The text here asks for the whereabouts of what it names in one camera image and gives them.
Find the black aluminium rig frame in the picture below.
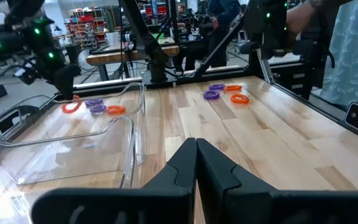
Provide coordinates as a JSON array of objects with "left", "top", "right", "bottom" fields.
[{"left": 51, "top": 0, "right": 358, "bottom": 147}]

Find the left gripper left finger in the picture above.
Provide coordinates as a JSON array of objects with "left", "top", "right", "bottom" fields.
[{"left": 31, "top": 138, "right": 198, "bottom": 224}]

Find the clear plastic bin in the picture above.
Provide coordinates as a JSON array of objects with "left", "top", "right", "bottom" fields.
[
  {"left": 0, "top": 116, "right": 136, "bottom": 224},
  {"left": 0, "top": 82, "right": 148, "bottom": 187}
]

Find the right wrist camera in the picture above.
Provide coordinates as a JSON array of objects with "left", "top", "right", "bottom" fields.
[{"left": 13, "top": 58, "right": 42, "bottom": 86}]

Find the person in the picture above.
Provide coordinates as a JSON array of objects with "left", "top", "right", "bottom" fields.
[
  {"left": 176, "top": 3, "right": 188, "bottom": 27},
  {"left": 208, "top": 0, "right": 244, "bottom": 68},
  {"left": 319, "top": 0, "right": 358, "bottom": 108}
]

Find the person's forearm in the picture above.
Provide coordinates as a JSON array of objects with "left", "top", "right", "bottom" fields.
[{"left": 286, "top": 0, "right": 354, "bottom": 38}]

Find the wooden workbench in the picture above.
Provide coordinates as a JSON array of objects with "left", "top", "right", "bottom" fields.
[{"left": 85, "top": 45, "right": 180, "bottom": 82}]

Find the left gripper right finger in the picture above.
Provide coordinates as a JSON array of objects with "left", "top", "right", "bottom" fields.
[{"left": 197, "top": 138, "right": 358, "bottom": 224}]

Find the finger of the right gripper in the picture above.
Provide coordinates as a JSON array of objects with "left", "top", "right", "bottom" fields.
[
  {"left": 54, "top": 65, "right": 70, "bottom": 100},
  {"left": 68, "top": 65, "right": 82, "bottom": 100}
]

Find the silver aluminium rail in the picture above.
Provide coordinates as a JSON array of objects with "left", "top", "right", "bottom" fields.
[{"left": 255, "top": 45, "right": 275, "bottom": 85}]

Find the grey round floor fan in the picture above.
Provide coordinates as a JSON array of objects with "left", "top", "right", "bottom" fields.
[{"left": 77, "top": 48, "right": 98, "bottom": 72}]

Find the red storage shelf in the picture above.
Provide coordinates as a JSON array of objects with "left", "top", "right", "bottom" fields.
[{"left": 68, "top": 12, "right": 107, "bottom": 47}]

